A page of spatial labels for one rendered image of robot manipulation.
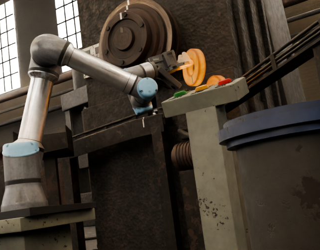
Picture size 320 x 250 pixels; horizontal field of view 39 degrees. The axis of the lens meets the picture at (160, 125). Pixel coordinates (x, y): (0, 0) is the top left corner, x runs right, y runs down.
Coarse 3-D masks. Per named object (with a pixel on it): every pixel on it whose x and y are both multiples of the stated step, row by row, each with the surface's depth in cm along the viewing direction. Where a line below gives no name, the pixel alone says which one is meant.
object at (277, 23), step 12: (264, 0) 284; (276, 0) 307; (276, 12) 301; (276, 24) 295; (276, 36) 289; (288, 36) 315; (276, 48) 285; (288, 84) 290; (300, 84) 317; (288, 96) 286; (300, 96) 310
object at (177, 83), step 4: (160, 68) 186; (160, 72) 185; (164, 72) 186; (160, 76) 188; (164, 76) 186; (168, 76) 186; (172, 76) 187; (164, 80) 188; (168, 80) 186; (172, 80) 186; (176, 80) 187; (168, 84) 189; (172, 84) 187; (176, 84) 187; (180, 84) 187; (172, 88) 189; (176, 88) 188
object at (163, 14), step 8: (136, 0) 239; (144, 0) 236; (152, 0) 234; (120, 8) 244; (160, 8) 231; (160, 16) 230; (168, 16) 228; (104, 24) 250; (168, 24) 227; (168, 32) 227; (168, 40) 227; (176, 40) 231; (168, 48) 226
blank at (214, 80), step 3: (213, 75) 195; (216, 75) 194; (219, 75) 194; (210, 78) 197; (213, 78) 194; (216, 78) 192; (219, 78) 191; (222, 78) 191; (207, 81) 200; (210, 81) 197; (213, 81) 195; (216, 81) 192; (207, 84) 200; (210, 84) 197; (213, 84) 195
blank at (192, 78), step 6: (192, 54) 191; (198, 54) 188; (192, 60) 192; (198, 60) 187; (204, 60) 187; (192, 66) 197; (198, 66) 187; (204, 66) 187; (186, 72) 197; (192, 72) 197; (198, 72) 187; (204, 72) 188; (186, 78) 197; (192, 78) 192; (198, 78) 188; (192, 84) 192; (198, 84) 192
